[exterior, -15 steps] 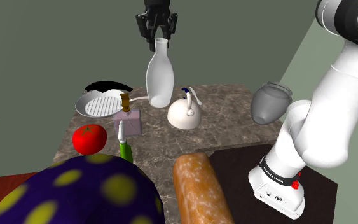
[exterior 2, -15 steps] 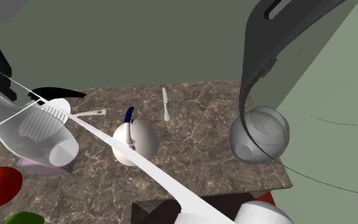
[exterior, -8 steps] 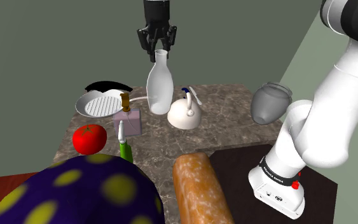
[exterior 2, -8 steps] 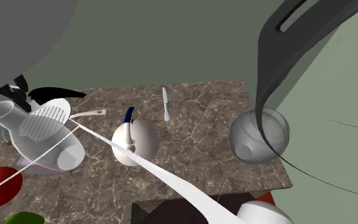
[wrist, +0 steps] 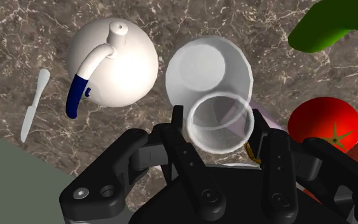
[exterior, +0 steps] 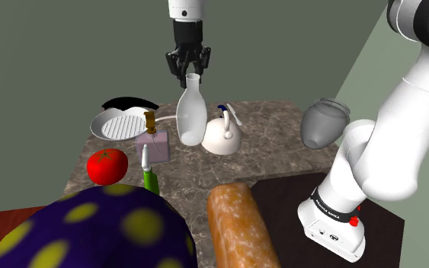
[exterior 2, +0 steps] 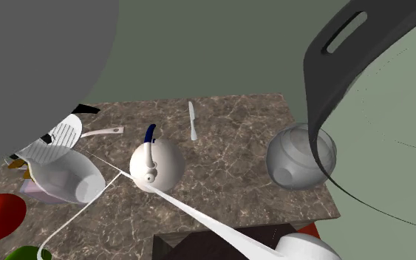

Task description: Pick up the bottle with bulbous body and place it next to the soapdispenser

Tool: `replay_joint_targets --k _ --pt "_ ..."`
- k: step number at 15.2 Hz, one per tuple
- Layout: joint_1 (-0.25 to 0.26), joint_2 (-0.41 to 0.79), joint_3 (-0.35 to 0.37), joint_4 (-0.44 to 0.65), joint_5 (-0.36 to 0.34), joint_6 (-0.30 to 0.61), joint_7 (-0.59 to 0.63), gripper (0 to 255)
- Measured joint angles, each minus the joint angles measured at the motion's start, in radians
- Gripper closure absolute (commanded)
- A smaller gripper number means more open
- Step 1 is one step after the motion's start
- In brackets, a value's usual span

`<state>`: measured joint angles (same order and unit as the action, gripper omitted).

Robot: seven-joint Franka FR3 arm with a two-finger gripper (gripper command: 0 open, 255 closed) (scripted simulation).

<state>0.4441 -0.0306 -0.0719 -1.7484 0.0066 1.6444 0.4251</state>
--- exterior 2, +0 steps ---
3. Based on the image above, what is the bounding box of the pale purple box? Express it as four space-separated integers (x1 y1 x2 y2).
19 179 68 205

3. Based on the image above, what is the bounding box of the white teapot with blue handle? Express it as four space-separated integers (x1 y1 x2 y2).
129 123 187 194

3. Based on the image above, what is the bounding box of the white long-handled ladle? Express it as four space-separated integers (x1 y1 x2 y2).
120 171 343 260

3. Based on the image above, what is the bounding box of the dark robot stand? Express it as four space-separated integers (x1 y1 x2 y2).
152 222 302 260

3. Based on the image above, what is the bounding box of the orange small object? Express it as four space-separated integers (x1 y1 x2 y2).
7 159 33 179

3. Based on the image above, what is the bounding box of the white cup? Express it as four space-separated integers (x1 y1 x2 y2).
28 146 106 205

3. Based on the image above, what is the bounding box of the clear glass round jar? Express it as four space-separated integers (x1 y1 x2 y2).
265 122 338 192

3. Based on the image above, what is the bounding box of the green round fruit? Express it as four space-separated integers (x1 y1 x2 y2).
4 245 53 260

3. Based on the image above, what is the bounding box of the white slotted spatula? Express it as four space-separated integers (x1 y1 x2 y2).
15 113 126 165

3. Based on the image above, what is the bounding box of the white table knife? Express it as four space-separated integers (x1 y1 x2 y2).
188 100 199 142

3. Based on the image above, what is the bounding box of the black frying pan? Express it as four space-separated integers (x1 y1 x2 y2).
302 0 416 233

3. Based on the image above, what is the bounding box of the white thin curved rod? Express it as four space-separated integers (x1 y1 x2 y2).
36 172 124 260

